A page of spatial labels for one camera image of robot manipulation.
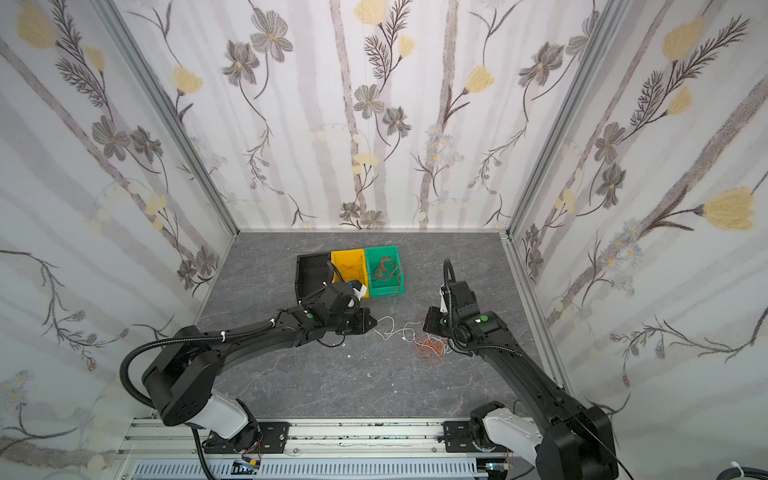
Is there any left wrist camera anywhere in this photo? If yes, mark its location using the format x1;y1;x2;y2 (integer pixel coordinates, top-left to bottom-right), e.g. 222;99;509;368
352;283;367;299

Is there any green plastic bin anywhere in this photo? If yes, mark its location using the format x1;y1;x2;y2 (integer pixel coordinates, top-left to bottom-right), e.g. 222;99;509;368
364;245;405;298

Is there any black plastic bin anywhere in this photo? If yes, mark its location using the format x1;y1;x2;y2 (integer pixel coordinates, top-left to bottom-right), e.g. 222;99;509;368
295;252;334;301

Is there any red cable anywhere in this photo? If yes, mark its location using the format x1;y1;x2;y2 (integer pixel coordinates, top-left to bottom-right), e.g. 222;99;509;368
370;255;403;286

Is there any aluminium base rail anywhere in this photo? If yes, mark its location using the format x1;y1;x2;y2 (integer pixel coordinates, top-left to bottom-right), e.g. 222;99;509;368
106;418;542;479

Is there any orange cable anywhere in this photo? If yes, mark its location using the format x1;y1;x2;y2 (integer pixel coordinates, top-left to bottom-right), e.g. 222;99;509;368
337;256;365;283

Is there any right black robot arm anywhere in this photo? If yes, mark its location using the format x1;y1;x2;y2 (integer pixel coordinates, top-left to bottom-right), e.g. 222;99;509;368
423;260;626;479

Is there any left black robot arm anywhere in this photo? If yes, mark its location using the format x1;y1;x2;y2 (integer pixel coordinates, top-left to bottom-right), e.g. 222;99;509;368
119;265;377;478

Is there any yellow plastic bin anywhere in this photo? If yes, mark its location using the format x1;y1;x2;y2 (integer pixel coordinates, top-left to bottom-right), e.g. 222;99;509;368
331;249;369;286

